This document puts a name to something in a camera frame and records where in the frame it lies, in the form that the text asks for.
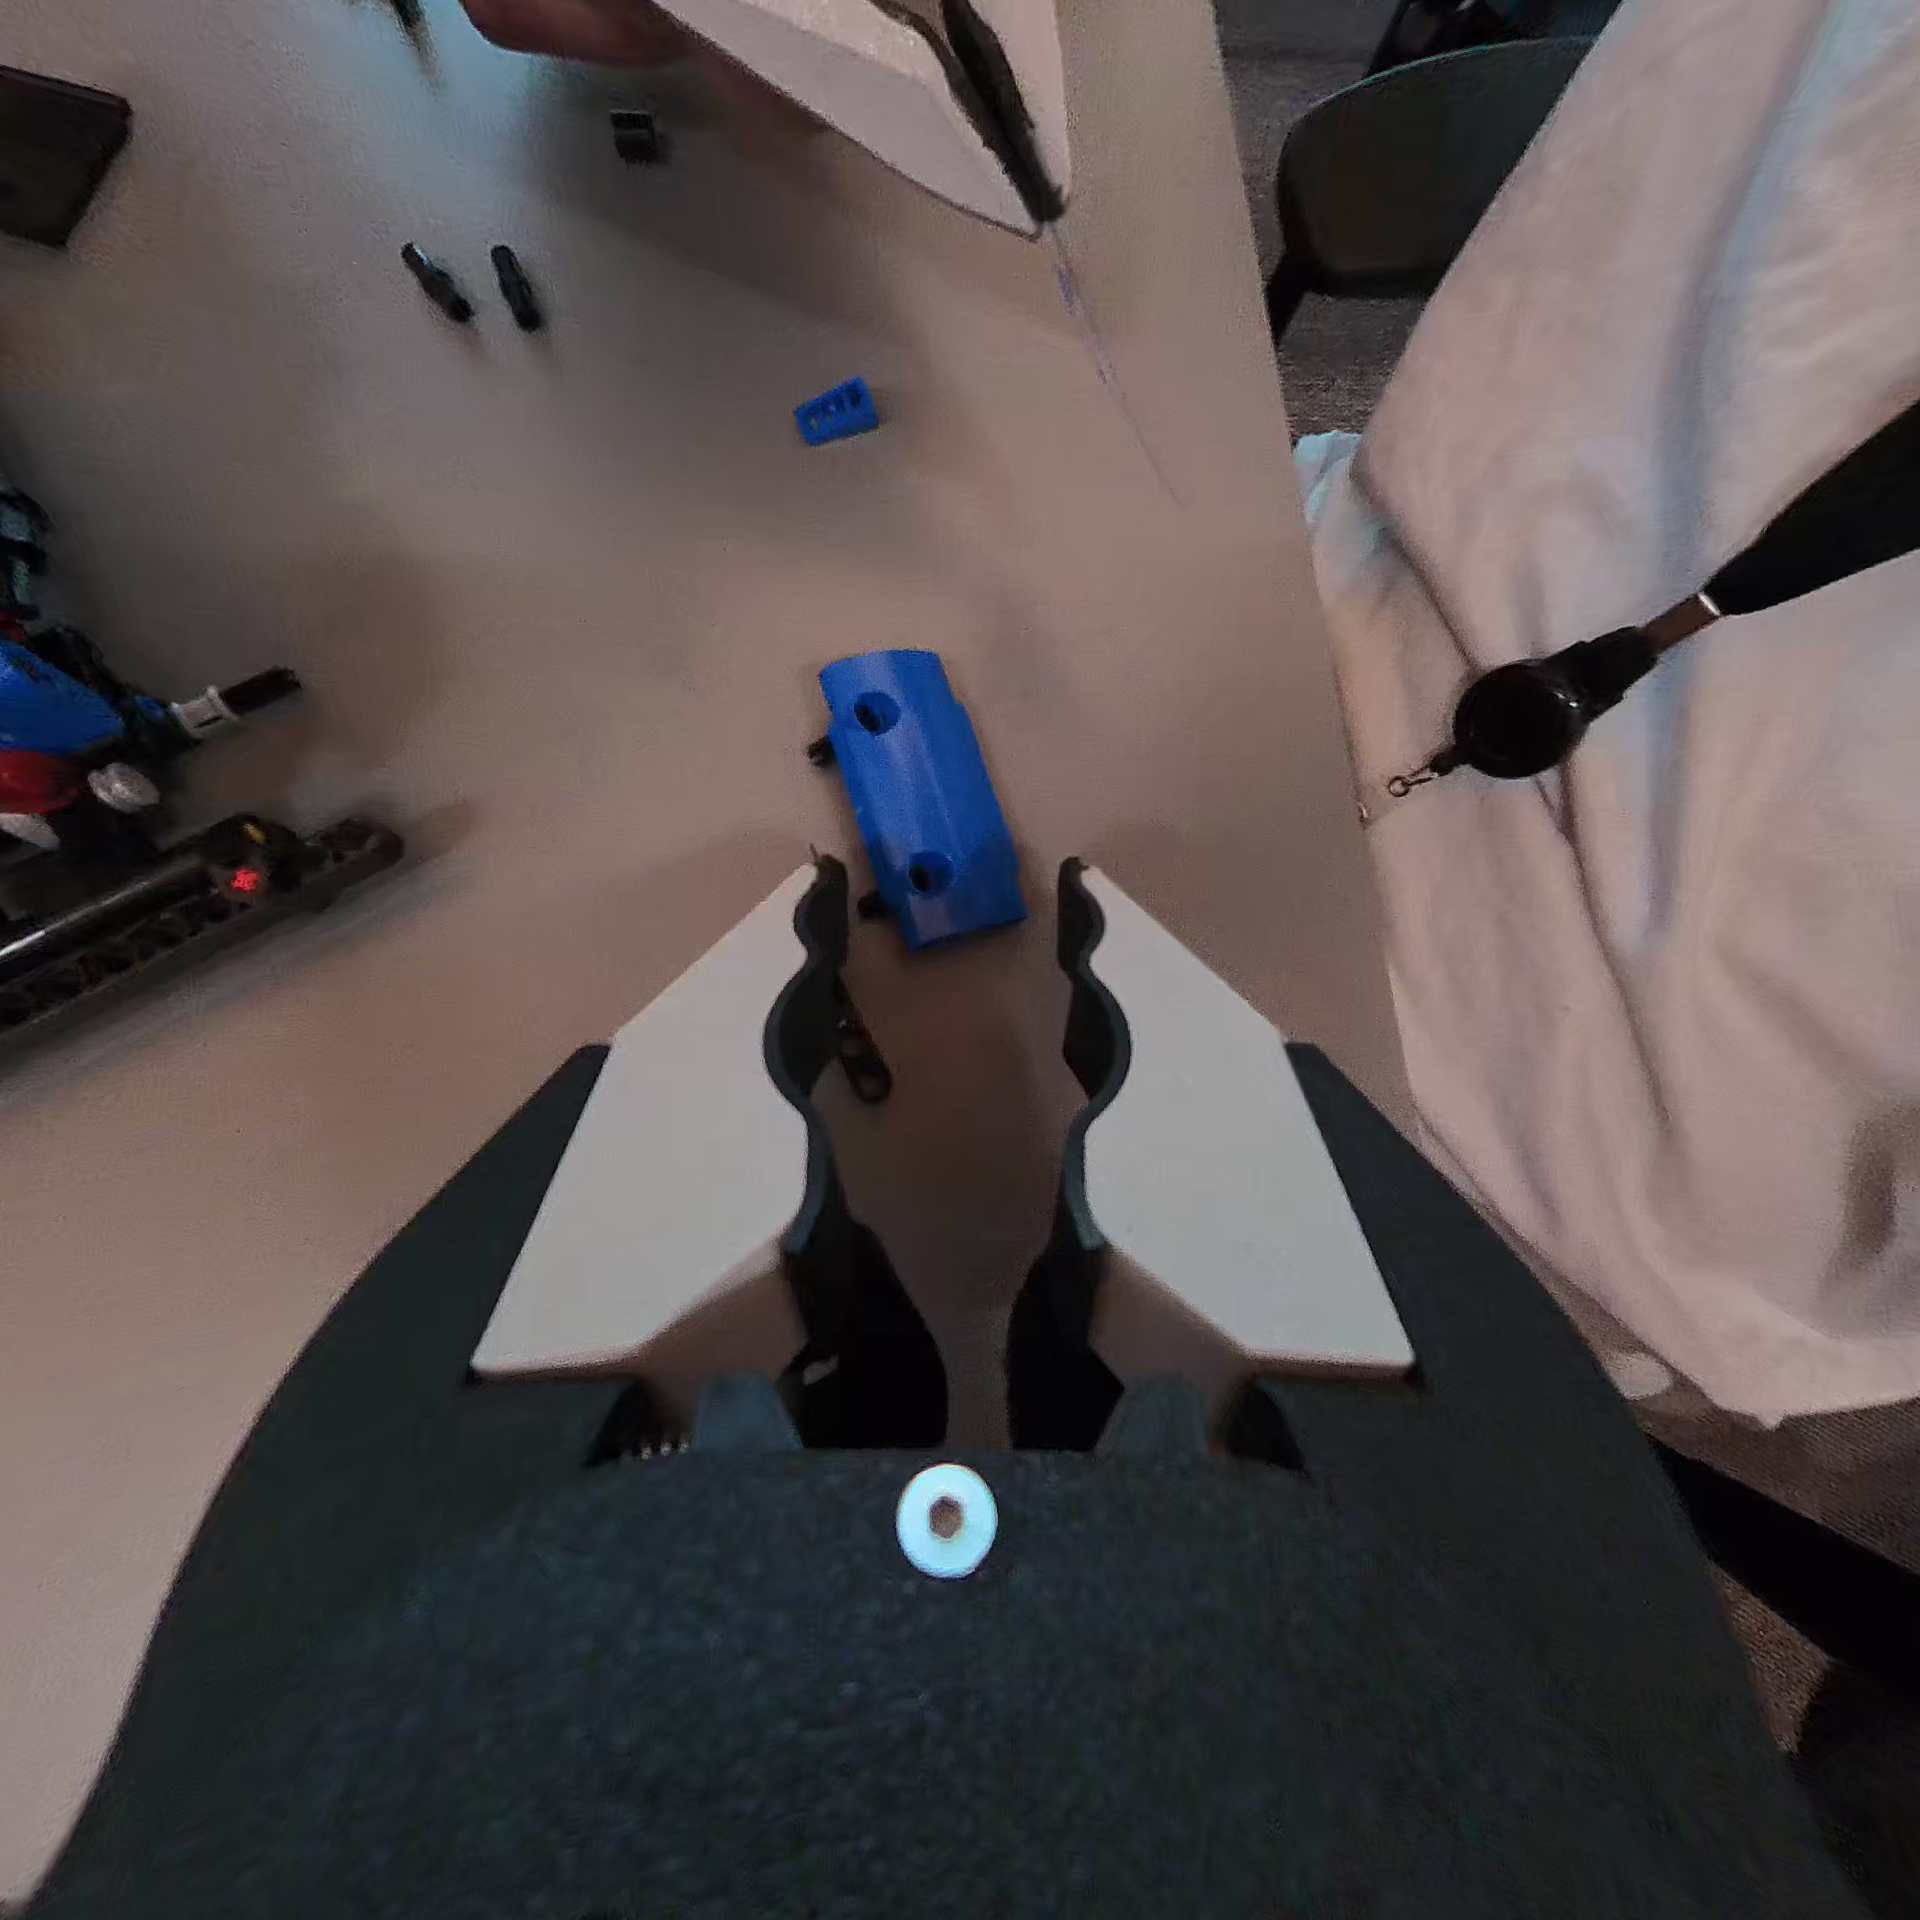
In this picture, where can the black square lego plate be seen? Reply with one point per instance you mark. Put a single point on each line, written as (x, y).
(59, 159)

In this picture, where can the black lego beam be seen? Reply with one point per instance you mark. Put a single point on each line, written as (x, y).
(863, 1060)

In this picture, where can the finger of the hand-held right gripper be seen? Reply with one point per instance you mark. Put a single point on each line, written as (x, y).
(1042, 77)
(839, 60)

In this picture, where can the small blue lego piece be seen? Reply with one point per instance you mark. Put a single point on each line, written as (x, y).
(838, 412)

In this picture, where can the blue black lego vehicle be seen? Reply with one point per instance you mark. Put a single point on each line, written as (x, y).
(89, 901)

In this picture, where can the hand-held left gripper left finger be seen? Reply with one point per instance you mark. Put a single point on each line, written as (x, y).
(646, 1186)

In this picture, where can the person's right hand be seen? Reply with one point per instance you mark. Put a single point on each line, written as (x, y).
(579, 29)

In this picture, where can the white shirt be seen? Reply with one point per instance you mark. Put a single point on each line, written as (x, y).
(1622, 974)

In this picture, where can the grey chair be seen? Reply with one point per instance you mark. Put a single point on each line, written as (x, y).
(1410, 165)

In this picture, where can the blue printed sticker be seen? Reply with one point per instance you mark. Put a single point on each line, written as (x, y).
(1118, 383)

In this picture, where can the small black lego piece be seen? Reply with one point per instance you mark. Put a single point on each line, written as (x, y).
(639, 136)

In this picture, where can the black lego pin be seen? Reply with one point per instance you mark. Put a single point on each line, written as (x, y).
(436, 283)
(516, 288)

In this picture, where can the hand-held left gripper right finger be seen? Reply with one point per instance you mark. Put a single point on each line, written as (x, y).
(1243, 1186)

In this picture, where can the blue curved lego panel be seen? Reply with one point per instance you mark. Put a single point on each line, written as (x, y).
(921, 811)

